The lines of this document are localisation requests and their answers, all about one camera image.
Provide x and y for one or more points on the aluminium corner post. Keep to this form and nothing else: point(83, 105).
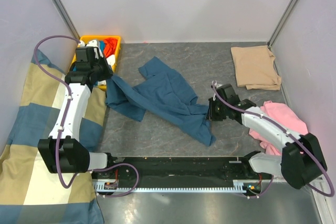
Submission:
point(66, 17)
point(280, 25)

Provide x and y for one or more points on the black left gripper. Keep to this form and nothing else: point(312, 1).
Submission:
point(108, 73)

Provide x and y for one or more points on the pink t-shirt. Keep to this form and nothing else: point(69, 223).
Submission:
point(283, 115)

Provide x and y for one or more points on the grey slotted cable duct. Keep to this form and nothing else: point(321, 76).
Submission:
point(102, 186)

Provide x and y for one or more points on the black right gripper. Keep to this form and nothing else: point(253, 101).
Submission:
point(211, 115)

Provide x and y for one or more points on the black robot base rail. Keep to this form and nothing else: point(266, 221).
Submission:
point(173, 169)

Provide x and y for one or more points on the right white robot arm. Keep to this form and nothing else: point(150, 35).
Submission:
point(300, 160)

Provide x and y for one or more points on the left aluminium corner post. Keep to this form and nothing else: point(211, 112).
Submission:
point(66, 17)

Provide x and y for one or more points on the yellow plastic bin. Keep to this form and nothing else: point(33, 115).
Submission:
point(101, 84)

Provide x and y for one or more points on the dark blue t-shirt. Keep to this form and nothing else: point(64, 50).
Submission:
point(164, 93)

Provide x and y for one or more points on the right aluminium corner post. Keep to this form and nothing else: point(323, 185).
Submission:
point(280, 25)

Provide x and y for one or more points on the orange t-shirt in bin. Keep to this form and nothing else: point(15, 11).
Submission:
point(110, 46)

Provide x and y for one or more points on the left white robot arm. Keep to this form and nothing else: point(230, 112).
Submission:
point(62, 149)

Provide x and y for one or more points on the folded beige t-shirt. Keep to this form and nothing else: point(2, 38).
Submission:
point(254, 68)

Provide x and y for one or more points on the blue beige checkered pillow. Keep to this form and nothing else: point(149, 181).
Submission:
point(29, 192)

